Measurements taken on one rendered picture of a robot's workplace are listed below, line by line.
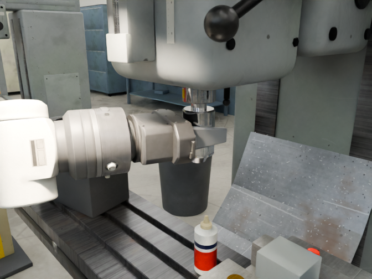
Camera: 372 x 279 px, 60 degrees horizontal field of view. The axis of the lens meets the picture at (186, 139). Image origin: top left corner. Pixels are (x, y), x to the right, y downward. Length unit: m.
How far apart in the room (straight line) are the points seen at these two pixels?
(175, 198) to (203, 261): 1.97
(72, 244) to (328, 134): 0.59
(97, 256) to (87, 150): 0.33
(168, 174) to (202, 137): 2.05
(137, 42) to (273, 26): 0.16
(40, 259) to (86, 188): 1.66
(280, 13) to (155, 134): 0.20
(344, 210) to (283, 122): 0.24
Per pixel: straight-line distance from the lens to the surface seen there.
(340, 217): 0.75
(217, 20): 0.28
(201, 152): 0.46
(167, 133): 0.41
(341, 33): 0.53
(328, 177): 0.77
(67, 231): 0.77
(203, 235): 0.57
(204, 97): 0.44
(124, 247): 0.69
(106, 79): 7.74
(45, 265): 2.33
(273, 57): 0.41
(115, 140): 0.39
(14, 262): 2.39
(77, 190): 0.80
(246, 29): 0.36
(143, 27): 0.37
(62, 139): 0.40
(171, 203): 2.60
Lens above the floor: 1.37
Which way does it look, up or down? 18 degrees down
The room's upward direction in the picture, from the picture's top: straight up
